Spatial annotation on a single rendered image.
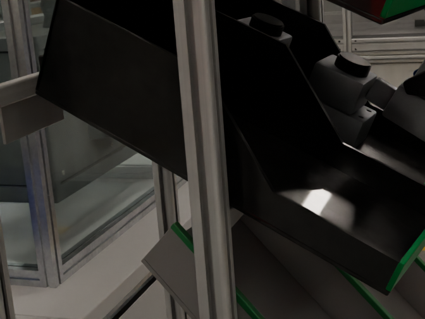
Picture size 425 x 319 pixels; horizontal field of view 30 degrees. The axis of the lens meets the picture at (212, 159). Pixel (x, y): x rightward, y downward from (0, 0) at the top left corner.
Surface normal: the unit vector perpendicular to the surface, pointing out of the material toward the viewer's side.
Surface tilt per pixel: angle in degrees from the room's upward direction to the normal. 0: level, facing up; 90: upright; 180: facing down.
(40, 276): 90
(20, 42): 90
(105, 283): 0
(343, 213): 25
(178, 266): 90
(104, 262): 0
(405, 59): 90
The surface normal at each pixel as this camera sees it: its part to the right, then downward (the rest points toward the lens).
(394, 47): -0.34, 0.25
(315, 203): 0.30, -0.85
